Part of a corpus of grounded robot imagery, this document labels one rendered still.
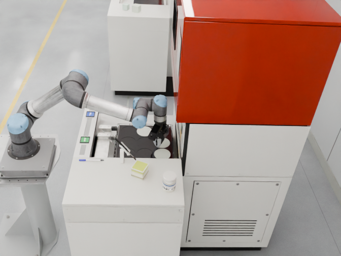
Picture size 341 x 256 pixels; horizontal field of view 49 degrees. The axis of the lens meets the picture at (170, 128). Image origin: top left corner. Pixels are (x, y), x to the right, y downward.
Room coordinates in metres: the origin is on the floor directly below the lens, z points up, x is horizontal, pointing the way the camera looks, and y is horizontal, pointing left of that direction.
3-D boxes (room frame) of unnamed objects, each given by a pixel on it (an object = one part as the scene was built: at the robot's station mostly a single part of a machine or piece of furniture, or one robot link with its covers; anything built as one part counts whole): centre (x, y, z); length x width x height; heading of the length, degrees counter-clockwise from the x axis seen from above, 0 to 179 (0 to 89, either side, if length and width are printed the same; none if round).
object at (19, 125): (1.68, 0.88, 1.05); 0.13 x 0.12 x 0.14; 178
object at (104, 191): (1.41, 0.22, 0.89); 0.62 x 0.35 x 0.14; 94
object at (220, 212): (2.04, -0.39, 0.41); 0.82 x 0.71 x 0.82; 4
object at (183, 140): (2.01, -0.05, 1.02); 0.82 x 0.03 x 0.40; 4
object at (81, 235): (1.72, 0.25, 0.41); 0.97 x 0.64 x 0.82; 4
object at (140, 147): (1.80, 0.15, 0.90); 0.34 x 0.34 x 0.01; 4
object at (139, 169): (1.46, 0.15, 1.00); 0.07 x 0.07 x 0.07; 70
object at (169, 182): (1.37, -0.01, 1.01); 0.07 x 0.07 x 0.10
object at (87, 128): (1.84, 0.52, 0.89); 0.55 x 0.09 x 0.14; 4
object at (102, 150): (1.77, 0.42, 0.87); 0.36 x 0.08 x 0.03; 4
